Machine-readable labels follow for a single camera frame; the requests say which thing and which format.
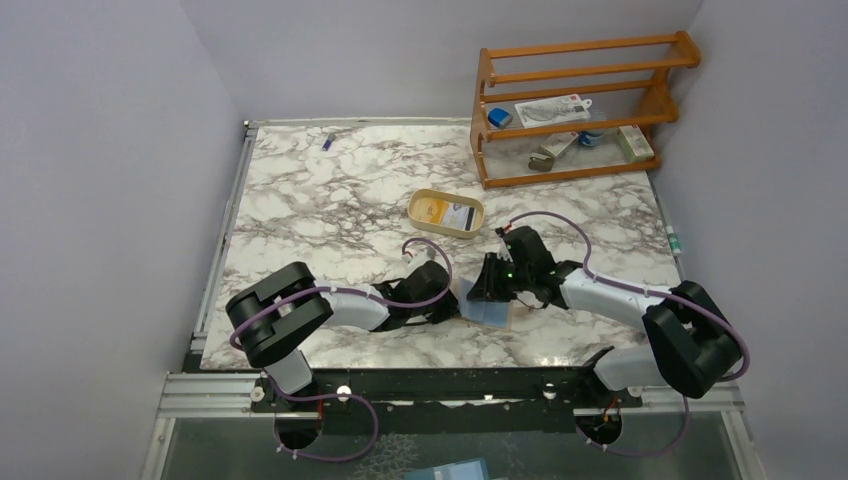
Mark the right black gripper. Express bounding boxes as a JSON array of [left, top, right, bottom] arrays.
[[467, 252, 533, 303]]

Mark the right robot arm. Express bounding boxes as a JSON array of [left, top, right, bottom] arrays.
[[466, 226, 743, 407]]

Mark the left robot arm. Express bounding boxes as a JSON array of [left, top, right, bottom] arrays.
[[225, 260, 459, 411]]

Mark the yellow white card in tray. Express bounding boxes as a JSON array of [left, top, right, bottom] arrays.
[[416, 198, 477, 231]]

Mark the tan oval tray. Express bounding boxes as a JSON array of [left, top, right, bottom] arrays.
[[407, 189, 486, 239]]

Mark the blue small box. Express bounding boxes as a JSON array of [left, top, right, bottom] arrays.
[[487, 108, 513, 130]]

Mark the blue white cup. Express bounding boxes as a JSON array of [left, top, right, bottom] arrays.
[[578, 129, 607, 147]]

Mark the white packaged item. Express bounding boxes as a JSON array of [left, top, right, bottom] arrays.
[[515, 94, 593, 128]]

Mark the blue object at bottom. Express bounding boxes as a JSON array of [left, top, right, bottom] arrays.
[[403, 458, 490, 480]]

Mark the green white box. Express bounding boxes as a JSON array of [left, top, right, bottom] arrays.
[[616, 125, 655, 163]]

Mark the orange wooden rack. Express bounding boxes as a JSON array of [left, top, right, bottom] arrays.
[[470, 31, 702, 189]]

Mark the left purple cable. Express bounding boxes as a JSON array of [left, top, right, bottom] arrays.
[[228, 237, 454, 463]]

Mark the purple cable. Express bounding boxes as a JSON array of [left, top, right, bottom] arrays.
[[228, 237, 454, 463], [500, 211, 752, 458]]

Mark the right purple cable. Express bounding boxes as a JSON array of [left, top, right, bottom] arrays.
[[500, 211, 752, 458]]

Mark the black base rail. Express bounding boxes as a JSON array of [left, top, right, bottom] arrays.
[[250, 367, 642, 435]]

